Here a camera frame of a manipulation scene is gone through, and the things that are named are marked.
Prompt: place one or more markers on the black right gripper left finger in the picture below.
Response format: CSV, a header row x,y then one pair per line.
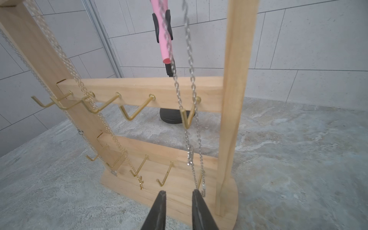
x,y
156,218

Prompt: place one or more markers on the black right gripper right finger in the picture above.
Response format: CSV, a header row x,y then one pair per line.
x,y
201,215

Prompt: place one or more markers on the wooden jewelry display stand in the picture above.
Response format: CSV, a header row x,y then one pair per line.
x,y
136,169

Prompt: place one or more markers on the black microphone stand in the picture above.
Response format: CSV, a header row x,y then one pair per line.
x,y
169,113

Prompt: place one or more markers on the pink toy microphone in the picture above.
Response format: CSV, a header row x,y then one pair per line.
x,y
159,29

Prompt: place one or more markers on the aluminium corner frame post left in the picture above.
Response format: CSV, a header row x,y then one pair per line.
x,y
97,22

